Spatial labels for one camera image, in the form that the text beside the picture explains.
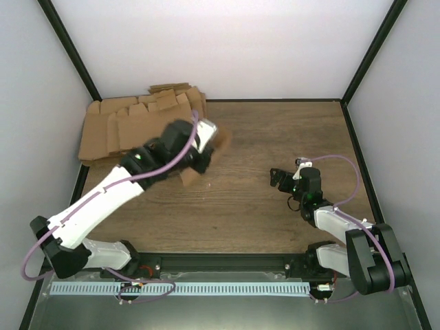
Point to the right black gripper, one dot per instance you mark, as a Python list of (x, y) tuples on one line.
[(274, 181)]

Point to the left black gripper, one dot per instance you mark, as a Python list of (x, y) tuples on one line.
[(200, 166)]

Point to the brown cardboard box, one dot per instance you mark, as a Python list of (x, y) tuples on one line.
[(221, 143)]

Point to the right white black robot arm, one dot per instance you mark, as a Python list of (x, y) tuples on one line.
[(369, 253)]

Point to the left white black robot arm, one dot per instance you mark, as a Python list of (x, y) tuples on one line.
[(63, 237)]

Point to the stack of flat cardboard sheets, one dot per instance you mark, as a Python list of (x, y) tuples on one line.
[(115, 125)]

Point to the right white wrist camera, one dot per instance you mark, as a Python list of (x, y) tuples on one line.
[(301, 162)]

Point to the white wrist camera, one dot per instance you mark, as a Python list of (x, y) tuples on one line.
[(205, 133), (301, 162)]

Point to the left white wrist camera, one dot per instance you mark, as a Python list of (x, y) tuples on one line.
[(205, 133)]

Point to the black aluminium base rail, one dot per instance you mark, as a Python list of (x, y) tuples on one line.
[(220, 263)]

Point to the light blue slotted cable duct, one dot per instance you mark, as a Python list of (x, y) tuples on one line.
[(181, 289)]

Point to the black enclosure frame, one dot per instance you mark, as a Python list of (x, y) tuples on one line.
[(380, 55)]

